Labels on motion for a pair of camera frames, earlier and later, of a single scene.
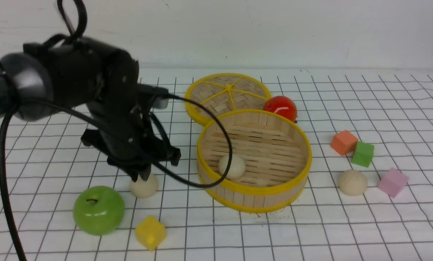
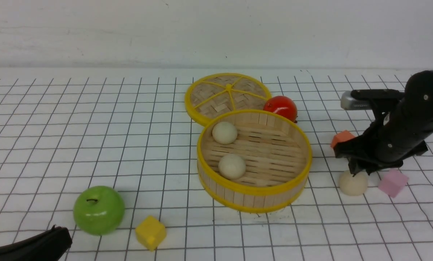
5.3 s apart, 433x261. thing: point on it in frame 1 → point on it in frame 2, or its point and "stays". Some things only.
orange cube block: (344, 143) stays
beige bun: (237, 167) stays
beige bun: (352, 182) stays
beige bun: (142, 189) → (224, 132)
